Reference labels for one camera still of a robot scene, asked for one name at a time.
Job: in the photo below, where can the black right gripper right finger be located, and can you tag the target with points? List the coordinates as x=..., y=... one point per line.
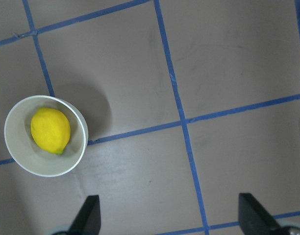
x=254, y=219

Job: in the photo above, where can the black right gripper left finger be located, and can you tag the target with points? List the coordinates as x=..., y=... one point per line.
x=88, y=219

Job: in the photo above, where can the cream white bowl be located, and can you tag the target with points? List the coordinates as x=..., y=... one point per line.
x=25, y=151

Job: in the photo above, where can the yellow lemon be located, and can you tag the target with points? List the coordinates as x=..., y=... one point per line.
x=50, y=130

